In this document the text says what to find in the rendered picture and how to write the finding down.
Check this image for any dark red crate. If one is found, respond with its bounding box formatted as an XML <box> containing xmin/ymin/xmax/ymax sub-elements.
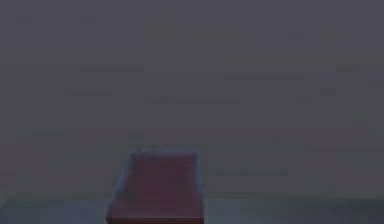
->
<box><xmin>104</xmin><ymin>149</ymin><xmax>205</xmax><ymax>224</ymax></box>

